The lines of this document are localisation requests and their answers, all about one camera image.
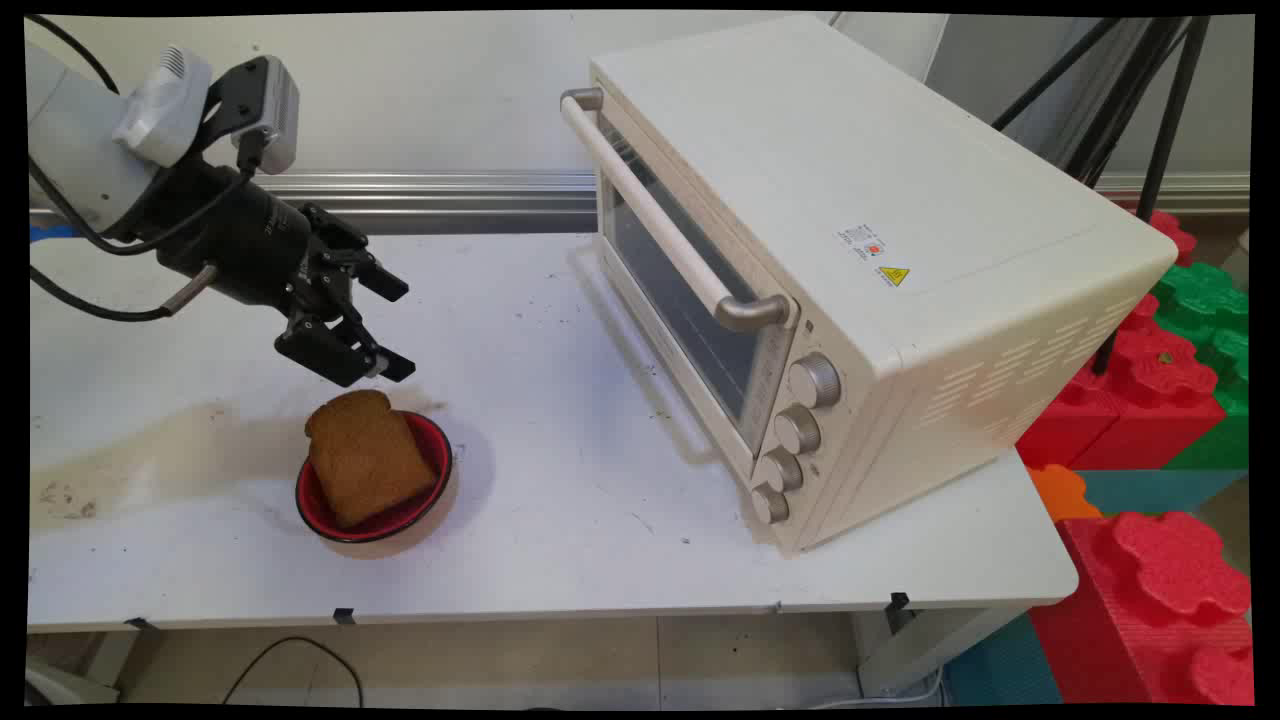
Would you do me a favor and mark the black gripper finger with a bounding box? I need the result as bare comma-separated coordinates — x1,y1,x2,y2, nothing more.
275,308,417,389
300,204,411,304

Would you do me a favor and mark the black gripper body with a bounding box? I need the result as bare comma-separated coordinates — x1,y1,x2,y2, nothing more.
132,157,348,317

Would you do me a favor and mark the glass oven door with handle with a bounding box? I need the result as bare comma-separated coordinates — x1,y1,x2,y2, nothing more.
560,87,803,483

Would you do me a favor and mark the brown bread slice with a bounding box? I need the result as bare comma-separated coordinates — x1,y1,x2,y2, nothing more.
304,389,440,531

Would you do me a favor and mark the red bowl with black rim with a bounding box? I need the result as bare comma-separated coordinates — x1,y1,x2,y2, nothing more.
294,410,460,547

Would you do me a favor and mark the white table leg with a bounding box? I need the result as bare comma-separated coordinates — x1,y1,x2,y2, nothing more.
853,603,1033,699
83,630,143,693

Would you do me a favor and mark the cream toaster oven body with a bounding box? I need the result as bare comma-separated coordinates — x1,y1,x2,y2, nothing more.
585,12,1179,557

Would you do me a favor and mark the white panel behind oven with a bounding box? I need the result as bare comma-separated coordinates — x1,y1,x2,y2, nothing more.
828,12,951,87

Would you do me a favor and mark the teal foam block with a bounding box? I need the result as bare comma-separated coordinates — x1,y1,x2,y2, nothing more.
1074,468,1249,517
943,611,1064,707

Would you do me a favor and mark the orange foam block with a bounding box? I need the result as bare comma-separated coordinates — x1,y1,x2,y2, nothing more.
1025,464,1103,524

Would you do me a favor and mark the small red foam block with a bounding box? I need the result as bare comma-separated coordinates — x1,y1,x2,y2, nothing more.
1128,207,1199,268

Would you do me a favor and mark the black tripod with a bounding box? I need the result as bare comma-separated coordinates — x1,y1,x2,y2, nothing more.
990,14,1213,377

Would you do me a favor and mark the green foam block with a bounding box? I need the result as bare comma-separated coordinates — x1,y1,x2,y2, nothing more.
1148,261,1251,472

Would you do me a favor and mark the large red foam block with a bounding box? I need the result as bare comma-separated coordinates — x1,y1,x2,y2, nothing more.
1028,511,1256,707

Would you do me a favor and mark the aluminium rail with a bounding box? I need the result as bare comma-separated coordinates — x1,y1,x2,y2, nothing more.
28,171,1251,237

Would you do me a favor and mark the black camera cable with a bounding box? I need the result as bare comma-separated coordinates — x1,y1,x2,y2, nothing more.
28,128,263,258

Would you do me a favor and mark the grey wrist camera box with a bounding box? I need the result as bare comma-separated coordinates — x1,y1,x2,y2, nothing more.
205,55,301,176

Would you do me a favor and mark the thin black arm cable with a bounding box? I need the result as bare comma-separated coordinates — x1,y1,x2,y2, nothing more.
25,14,122,97

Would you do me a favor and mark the black floor cable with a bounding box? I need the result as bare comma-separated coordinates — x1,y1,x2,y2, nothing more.
221,636,365,708

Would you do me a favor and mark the white floor cable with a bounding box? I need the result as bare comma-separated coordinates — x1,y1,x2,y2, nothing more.
808,668,947,709

